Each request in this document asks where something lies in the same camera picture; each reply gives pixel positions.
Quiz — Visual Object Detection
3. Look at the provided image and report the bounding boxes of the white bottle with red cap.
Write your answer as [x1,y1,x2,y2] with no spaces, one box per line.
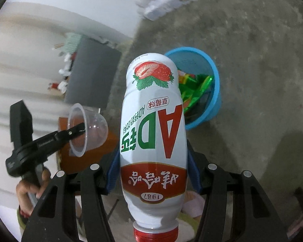
[119,53,188,242]

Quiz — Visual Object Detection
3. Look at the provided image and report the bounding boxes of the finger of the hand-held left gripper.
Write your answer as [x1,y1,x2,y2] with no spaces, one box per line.
[54,122,88,144]

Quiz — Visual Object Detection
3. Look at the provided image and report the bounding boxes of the pink slipper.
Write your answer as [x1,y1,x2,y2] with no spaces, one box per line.
[185,191,205,218]

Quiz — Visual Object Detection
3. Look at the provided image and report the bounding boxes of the green mesh basket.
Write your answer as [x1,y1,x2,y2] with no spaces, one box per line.
[64,33,82,56]

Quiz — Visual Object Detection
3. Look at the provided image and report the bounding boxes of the grey cabinet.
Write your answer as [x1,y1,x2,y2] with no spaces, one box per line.
[64,36,122,110]

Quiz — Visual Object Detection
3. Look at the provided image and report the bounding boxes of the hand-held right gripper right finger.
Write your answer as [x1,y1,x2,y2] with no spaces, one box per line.
[186,140,289,242]

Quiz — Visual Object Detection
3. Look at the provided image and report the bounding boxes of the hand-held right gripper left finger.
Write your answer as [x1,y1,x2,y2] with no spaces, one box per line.
[21,147,120,242]

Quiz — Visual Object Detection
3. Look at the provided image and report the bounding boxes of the clear plastic cup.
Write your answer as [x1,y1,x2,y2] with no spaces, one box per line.
[67,103,109,157]

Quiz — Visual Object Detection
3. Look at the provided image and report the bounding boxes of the green snack bag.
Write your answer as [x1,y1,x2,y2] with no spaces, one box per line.
[179,74,215,114]

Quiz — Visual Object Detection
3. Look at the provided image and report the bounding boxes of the blue wastebasket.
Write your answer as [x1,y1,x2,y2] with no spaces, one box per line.
[164,47,222,131]

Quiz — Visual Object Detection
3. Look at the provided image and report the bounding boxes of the white curtain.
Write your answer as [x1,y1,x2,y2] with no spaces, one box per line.
[0,2,134,207]

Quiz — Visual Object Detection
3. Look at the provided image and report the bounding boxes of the person's left hand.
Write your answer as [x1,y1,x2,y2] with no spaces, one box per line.
[16,168,52,213]

